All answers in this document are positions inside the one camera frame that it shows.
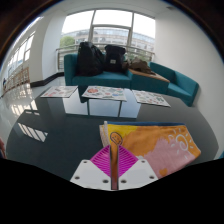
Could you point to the large black backpack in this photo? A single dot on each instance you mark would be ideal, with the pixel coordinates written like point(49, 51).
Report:
point(89, 60)

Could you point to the printed sticker sheet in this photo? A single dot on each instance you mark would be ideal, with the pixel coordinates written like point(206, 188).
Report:
point(150, 98)
point(59, 91)
point(105, 93)

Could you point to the teal wood-topped corner table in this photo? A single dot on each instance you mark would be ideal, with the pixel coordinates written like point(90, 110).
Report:
point(150, 83)

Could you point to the small black backpack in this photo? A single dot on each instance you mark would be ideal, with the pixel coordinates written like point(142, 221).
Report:
point(115, 58)

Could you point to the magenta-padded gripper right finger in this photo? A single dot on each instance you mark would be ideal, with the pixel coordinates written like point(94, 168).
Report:
point(138, 173)

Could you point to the yellow orange pink cartoon towel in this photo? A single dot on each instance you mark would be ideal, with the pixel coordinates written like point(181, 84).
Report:
point(160, 146)

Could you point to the metal window railing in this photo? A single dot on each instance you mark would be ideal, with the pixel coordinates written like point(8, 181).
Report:
point(65, 50)

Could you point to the brown jacket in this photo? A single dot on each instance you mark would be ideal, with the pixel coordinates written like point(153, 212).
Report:
point(140, 66)

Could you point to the teal chair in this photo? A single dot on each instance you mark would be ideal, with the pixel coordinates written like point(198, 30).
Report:
point(221, 155)

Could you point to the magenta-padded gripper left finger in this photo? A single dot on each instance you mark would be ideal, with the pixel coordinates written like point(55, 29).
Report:
point(90, 175)

